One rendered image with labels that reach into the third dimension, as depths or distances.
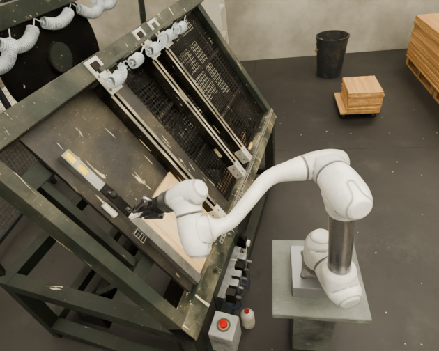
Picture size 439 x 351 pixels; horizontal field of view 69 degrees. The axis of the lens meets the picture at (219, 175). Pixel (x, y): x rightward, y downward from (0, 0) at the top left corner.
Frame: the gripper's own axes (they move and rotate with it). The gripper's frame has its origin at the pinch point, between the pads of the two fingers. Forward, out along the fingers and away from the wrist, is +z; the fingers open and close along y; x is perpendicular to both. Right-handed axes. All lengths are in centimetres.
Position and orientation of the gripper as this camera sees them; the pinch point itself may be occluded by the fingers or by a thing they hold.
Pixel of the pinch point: (135, 214)
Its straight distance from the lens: 145.6
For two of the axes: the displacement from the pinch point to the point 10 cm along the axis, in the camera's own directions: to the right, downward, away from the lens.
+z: -7.4, 3.0, 6.0
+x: 3.1, -6.4, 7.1
